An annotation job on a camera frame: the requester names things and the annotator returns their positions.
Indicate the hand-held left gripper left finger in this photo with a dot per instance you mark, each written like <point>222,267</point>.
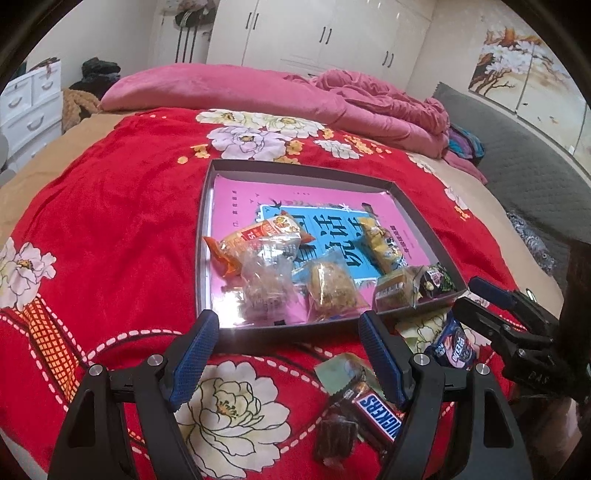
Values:
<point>196,355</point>

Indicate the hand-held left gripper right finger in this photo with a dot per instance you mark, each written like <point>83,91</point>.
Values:
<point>383,360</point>

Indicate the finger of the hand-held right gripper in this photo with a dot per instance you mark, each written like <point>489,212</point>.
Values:
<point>491,290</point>
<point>475,316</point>

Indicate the dark green snack packet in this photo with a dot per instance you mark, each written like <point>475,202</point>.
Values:
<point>436,279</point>

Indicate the clear-wrapped yellow cake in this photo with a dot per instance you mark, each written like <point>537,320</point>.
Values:
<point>395,290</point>

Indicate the dark cardboard box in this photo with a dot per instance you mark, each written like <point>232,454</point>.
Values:
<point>300,333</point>

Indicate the clear-wrapped yellow round pastry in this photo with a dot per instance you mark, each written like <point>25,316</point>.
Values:
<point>330,286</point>

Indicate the clear-wrapped brown pastry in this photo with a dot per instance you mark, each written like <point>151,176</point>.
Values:
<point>268,288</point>

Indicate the yellow snack packet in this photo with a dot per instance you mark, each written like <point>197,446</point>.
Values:
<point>383,244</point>

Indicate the orange snack packet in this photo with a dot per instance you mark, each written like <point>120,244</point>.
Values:
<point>240,244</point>

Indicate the person's right forearm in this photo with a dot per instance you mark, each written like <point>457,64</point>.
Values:
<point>554,424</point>

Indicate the blue cookie packet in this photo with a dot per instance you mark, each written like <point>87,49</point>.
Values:
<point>455,346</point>

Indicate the pale green snack packet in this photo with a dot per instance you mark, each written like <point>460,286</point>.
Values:
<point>339,374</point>

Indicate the brown chocolate bar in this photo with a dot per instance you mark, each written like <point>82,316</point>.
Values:
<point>378,410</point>

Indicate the grey patterned cloth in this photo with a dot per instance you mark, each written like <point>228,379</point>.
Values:
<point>531,240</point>

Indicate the clear-wrapped dark brown candy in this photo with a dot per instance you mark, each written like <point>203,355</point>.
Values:
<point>334,436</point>

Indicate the grey padded headboard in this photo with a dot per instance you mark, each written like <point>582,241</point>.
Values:
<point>531,161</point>

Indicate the colourful folded clothes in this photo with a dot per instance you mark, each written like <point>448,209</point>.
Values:
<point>464,143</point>

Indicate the pink picture book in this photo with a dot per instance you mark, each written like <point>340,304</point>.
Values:
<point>240,207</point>

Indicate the red floral blanket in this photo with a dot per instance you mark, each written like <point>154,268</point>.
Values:
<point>115,207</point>

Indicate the crumpled pink quilt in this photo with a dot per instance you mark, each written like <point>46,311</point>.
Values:
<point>383,106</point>

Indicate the pink pillow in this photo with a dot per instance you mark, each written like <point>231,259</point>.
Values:
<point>194,87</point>

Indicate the brown knitted cloth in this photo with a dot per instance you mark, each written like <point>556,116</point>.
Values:
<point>76,108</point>

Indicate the white drawer cabinet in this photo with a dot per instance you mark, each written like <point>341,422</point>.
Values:
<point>32,106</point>

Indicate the black clothes pile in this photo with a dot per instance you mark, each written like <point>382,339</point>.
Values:
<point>99,71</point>

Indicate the hanging dark clothes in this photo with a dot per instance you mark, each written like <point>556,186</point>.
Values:
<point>184,37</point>

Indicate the floral wall painting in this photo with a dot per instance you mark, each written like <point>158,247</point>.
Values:
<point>512,64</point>

